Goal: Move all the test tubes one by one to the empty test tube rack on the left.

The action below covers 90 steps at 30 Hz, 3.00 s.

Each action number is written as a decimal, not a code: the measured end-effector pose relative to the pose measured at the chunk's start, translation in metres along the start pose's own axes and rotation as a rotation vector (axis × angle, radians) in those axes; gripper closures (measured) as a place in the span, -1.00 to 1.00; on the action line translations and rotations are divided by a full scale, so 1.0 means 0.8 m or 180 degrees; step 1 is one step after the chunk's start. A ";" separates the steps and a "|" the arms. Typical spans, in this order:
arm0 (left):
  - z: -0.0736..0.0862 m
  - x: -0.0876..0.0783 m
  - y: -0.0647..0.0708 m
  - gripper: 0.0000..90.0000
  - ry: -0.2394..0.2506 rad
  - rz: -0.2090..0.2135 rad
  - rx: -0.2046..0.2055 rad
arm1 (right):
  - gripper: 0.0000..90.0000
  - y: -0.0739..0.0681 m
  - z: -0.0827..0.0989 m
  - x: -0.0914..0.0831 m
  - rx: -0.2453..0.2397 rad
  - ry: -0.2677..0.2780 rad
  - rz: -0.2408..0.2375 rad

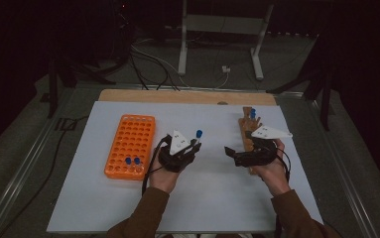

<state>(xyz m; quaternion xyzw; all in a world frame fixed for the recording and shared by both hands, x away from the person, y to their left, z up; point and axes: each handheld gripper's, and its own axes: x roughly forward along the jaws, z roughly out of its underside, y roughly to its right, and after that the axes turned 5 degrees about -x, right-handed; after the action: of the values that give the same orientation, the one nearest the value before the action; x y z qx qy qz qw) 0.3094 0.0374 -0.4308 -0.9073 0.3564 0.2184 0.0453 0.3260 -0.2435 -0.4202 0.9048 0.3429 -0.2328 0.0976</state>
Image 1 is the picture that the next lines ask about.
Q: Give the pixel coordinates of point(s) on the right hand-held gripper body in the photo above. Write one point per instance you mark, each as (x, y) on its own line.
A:
(257, 155)

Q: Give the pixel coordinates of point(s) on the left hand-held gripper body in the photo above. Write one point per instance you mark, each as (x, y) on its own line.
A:
(178, 143)

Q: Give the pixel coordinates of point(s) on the wooden tube rack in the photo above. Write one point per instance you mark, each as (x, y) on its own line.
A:
(246, 125)

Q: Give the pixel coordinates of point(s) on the blue-capped test tube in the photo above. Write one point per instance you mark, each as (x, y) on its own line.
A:
(199, 134)
(137, 161)
(252, 111)
(128, 161)
(253, 116)

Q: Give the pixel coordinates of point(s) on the orange plastic tube rack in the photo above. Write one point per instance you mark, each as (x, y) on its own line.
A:
(131, 139)

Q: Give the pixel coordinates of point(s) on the person's right hand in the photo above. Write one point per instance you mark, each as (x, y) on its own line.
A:
(273, 178)

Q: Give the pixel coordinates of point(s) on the person's left hand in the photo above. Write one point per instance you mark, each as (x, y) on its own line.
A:
(162, 180)

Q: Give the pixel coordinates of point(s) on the white table mat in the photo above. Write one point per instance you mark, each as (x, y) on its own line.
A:
(210, 191)

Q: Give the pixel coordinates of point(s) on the white plug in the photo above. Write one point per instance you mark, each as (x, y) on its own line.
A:
(226, 69)

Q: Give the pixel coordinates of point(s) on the black stand legs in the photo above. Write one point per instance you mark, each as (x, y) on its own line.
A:
(325, 105)
(52, 95)

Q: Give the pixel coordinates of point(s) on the white metal stand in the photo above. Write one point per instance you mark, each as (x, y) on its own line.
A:
(183, 39)

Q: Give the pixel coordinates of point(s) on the metal floor rail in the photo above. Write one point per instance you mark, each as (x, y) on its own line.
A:
(339, 158)
(22, 165)

